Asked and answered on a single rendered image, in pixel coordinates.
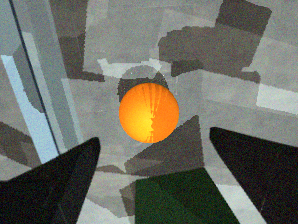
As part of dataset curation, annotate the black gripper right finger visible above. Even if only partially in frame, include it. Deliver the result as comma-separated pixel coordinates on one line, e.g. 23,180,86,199
210,127,298,224

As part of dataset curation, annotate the clear l-shaped low wall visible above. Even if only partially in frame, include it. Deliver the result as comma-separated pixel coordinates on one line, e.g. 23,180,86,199
13,0,84,154
0,0,60,164

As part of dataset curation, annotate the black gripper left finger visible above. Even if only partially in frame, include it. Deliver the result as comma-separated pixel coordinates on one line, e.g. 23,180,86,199
0,137,101,224

